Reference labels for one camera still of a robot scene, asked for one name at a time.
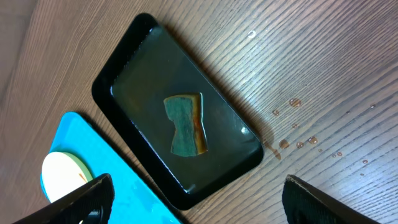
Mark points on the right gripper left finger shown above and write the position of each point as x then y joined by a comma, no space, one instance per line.
90,203

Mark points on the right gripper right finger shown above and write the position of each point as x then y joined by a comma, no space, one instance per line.
304,204

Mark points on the green rimmed plate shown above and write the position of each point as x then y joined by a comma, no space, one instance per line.
83,170

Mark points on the white plate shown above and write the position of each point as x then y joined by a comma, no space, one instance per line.
59,176

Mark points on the yellow green sponge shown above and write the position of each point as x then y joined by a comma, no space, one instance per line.
186,113

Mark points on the blue plastic tray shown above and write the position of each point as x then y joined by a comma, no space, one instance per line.
134,202

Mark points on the black water tray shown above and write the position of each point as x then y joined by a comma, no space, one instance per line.
148,66

